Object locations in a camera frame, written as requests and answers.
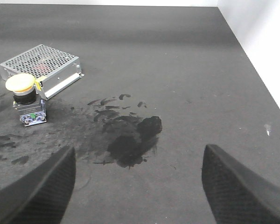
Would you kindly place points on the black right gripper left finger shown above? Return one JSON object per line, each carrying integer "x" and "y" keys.
{"x": 42, "y": 195}

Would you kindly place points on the yellow mushroom push button switch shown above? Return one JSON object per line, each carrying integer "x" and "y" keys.
{"x": 28, "y": 104}

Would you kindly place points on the perforated metal power supply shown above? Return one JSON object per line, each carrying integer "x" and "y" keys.
{"x": 54, "y": 70}

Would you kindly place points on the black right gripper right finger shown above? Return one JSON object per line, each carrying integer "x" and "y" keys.
{"x": 236, "y": 194}

